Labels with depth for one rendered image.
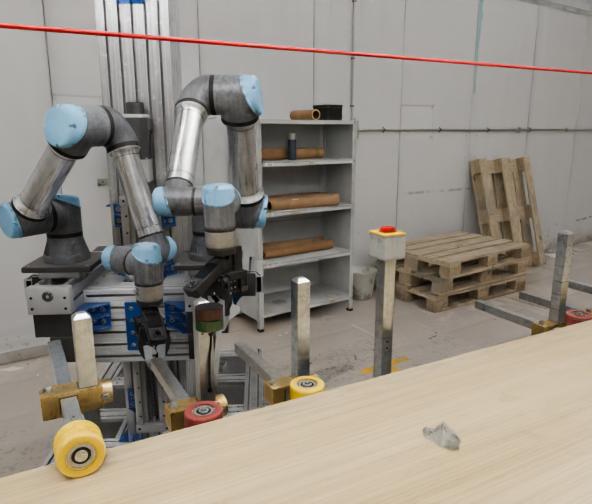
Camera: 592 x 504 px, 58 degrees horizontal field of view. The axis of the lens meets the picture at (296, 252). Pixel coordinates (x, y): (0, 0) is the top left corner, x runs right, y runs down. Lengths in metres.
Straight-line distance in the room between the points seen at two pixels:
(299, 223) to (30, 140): 2.13
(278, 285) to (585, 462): 3.63
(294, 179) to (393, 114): 1.23
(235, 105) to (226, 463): 0.99
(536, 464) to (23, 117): 3.33
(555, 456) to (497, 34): 5.46
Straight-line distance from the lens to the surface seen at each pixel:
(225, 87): 1.60
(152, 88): 2.02
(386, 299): 1.43
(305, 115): 4.15
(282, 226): 4.43
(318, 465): 1.01
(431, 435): 1.11
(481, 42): 6.06
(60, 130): 1.59
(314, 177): 4.56
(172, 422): 1.26
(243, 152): 1.68
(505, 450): 1.12
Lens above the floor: 1.48
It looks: 13 degrees down
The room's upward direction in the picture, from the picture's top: straight up
